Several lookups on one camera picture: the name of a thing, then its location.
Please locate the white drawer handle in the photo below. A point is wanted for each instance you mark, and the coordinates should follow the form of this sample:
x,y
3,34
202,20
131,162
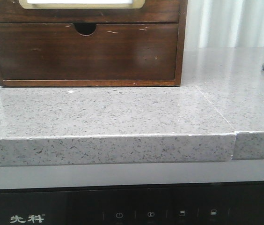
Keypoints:
x,y
80,1

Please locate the dark wooden drawer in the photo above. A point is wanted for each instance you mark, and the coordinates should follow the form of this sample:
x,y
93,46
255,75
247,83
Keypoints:
x,y
152,11
57,51

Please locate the dark wooden drawer cabinet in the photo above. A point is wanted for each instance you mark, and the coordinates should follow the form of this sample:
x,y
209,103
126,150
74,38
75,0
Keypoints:
x,y
87,28

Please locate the black appliance control panel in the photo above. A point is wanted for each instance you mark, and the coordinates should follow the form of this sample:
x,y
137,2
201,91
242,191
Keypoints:
x,y
230,203

